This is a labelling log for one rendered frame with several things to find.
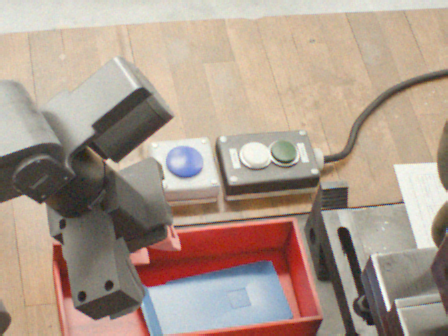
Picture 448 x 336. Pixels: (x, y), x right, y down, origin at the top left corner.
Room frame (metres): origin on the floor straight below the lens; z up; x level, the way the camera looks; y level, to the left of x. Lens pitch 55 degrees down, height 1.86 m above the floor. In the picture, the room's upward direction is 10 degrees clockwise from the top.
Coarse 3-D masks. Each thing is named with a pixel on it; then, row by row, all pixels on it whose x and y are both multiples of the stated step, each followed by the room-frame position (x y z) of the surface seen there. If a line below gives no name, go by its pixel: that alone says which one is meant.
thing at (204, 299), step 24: (264, 264) 0.60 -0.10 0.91; (168, 288) 0.55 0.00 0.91; (192, 288) 0.56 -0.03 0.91; (216, 288) 0.56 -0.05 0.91; (240, 288) 0.57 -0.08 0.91; (264, 288) 0.57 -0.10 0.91; (144, 312) 0.51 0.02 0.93; (168, 312) 0.53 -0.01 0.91; (192, 312) 0.53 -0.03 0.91; (216, 312) 0.53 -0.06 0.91; (240, 312) 0.54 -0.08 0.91; (264, 312) 0.54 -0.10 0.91; (288, 312) 0.55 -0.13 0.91
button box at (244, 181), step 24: (432, 72) 0.92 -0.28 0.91; (384, 96) 0.87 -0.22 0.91; (360, 120) 0.82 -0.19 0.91; (216, 144) 0.74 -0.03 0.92; (240, 144) 0.74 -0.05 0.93; (264, 144) 0.74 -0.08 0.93; (240, 168) 0.70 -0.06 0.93; (264, 168) 0.71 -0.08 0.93; (288, 168) 0.72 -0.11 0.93; (312, 168) 0.72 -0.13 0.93; (240, 192) 0.68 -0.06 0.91; (264, 192) 0.69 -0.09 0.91; (288, 192) 0.70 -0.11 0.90
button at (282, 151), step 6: (276, 144) 0.74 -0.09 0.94; (282, 144) 0.74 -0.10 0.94; (288, 144) 0.74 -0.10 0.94; (276, 150) 0.73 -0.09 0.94; (282, 150) 0.73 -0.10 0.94; (288, 150) 0.73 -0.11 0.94; (294, 150) 0.74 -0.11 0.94; (276, 156) 0.72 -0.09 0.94; (282, 156) 0.72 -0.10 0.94; (288, 156) 0.73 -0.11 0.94; (294, 156) 0.73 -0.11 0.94; (282, 162) 0.72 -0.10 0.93; (288, 162) 0.72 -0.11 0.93
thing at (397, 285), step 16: (384, 256) 0.48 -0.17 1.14; (400, 256) 0.49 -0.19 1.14; (416, 256) 0.49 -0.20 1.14; (432, 256) 0.49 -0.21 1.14; (368, 272) 0.48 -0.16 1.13; (384, 272) 0.47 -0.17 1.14; (400, 272) 0.47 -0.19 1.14; (416, 272) 0.47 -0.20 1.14; (368, 288) 0.47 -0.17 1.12; (384, 288) 0.45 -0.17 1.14; (400, 288) 0.46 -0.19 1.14; (416, 288) 0.46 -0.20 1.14; (432, 288) 0.46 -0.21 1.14; (384, 304) 0.44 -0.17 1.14; (400, 304) 0.42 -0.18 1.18; (416, 304) 0.42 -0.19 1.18; (432, 304) 0.42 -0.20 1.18; (384, 320) 0.43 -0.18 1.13; (400, 320) 0.40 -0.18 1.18; (416, 320) 0.40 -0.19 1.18; (432, 320) 0.41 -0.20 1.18
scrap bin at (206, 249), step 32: (256, 224) 0.62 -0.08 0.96; (288, 224) 0.63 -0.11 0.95; (160, 256) 0.58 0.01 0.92; (192, 256) 0.59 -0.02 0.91; (224, 256) 0.61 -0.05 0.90; (256, 256) 0.61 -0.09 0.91; (288, 256) 0.61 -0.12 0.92; (64, 288) 0.53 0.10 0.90; (288, 288) 0.58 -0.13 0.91; (64, 320) 0.48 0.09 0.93; (128, 320) 0.51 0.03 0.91; (288, 320) 0.51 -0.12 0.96; (320, 320) 0.52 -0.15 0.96
